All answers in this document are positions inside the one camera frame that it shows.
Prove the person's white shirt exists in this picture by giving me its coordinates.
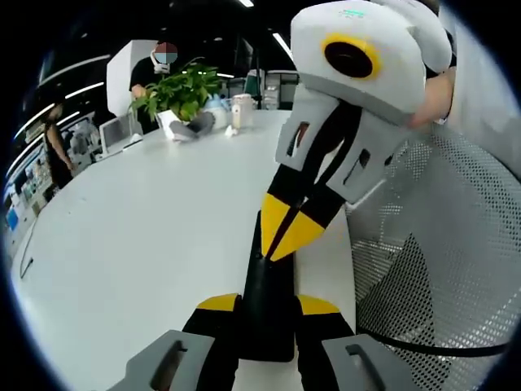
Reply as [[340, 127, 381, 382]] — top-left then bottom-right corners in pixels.
[[439, 0, 521, 180]]

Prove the person's right hand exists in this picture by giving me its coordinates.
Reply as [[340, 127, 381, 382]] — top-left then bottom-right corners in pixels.
[[409, 68, 457, 129]]

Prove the dark grey headset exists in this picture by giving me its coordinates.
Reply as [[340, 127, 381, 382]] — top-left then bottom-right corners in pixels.
[[169, 110, 216, 142]]

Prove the white mesh office chair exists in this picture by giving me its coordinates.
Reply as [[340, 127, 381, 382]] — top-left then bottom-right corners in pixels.
[[345, 121, 521, 391]]

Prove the pale blue white bag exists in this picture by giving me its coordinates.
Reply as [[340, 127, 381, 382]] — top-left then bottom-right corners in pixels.
[[203, 92, 231, 125]]

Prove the white tumbler bottle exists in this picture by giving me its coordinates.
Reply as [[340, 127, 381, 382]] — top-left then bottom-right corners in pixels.
[[230, 93, 254, 128]]

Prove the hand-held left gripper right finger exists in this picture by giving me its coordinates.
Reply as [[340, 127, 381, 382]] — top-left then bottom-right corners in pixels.
[[295, 294, 412, 391]]

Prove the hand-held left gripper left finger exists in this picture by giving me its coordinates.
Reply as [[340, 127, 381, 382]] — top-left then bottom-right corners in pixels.
[[106, 292, 243, 391]]

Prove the green potted plant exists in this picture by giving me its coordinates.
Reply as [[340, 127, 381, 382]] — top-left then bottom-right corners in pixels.
[[129, 56, 224, 123]]

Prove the white plant pot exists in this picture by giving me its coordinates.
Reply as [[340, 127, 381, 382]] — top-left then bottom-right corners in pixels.
[[155, 108, 182, 139]]

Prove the black remote control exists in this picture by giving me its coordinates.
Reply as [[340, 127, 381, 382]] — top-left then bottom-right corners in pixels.
[[239, 209, 300, 363]]

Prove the black loose table cable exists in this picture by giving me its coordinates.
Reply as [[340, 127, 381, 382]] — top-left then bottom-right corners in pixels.
[[20, 222, 41, 279]]

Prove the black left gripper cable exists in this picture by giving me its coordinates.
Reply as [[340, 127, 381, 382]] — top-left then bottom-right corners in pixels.
[[368, 329, 512, 359]]

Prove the black monitor on stand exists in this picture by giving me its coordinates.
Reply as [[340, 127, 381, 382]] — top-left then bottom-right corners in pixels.
[[232, 36, 261, 110]]

